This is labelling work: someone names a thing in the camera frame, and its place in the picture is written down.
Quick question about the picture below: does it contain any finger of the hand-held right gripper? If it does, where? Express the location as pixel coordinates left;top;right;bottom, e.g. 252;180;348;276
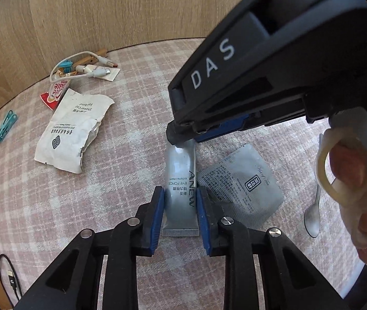
166;121;197;146
194;111;261;143

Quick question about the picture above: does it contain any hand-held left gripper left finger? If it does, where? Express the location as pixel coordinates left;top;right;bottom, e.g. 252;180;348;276
15;185;166;310

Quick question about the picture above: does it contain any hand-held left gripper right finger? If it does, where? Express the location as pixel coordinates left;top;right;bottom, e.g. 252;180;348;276
197;187;353;310

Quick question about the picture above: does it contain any silver cream tube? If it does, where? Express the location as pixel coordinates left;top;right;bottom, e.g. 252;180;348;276
161;137;200;237

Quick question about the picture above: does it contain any grey metal spoon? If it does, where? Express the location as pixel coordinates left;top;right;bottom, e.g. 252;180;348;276
304;134;324;238

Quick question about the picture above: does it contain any pink plaid cloth desktop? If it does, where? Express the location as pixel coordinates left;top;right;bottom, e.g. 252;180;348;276
0;37;367;310

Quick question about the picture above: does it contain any person's right hand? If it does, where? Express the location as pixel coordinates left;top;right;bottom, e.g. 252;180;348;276
329;142;367;270

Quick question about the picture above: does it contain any grey foil sachet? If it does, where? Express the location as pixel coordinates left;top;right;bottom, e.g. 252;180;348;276
199;144;284;230

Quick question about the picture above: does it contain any white torn paper packet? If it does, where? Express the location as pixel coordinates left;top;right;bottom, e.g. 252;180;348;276
34;88;114;174

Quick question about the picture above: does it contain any small wooden piece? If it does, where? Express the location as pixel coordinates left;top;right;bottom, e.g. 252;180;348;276
74;48;108;68

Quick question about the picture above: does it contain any red white sachet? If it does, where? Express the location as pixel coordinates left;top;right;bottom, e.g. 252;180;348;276
40;77;69;110

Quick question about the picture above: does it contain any blue clothes peg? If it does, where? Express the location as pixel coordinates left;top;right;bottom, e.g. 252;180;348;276
0;110;19;143
56;59;74;75

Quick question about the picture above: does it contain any wooden back panel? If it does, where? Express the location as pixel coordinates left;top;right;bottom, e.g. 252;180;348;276
0;0;248;113

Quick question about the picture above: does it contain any white usb cable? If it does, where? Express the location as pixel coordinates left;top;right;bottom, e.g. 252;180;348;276
49;50;121;86

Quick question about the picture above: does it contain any black cable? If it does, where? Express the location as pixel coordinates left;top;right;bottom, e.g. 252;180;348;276
0;253;22;298

